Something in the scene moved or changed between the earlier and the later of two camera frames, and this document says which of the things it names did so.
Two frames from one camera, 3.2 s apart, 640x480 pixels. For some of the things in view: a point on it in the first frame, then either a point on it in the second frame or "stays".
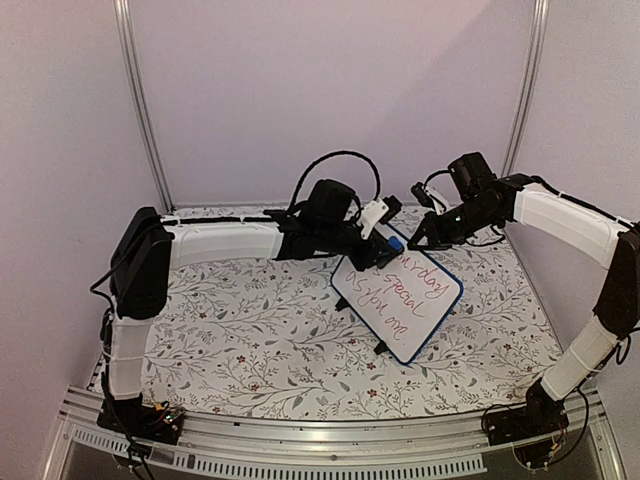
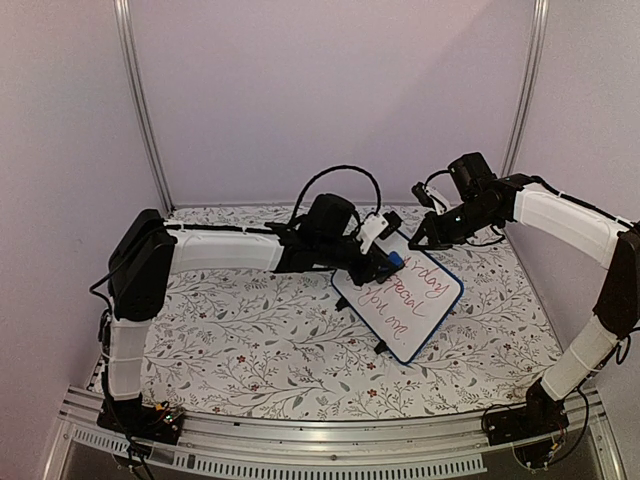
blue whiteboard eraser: (394, 242) -> (396, 258)
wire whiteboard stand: (381, 346) stays
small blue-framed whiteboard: (404, 302) stays
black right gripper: (434, 237) stays
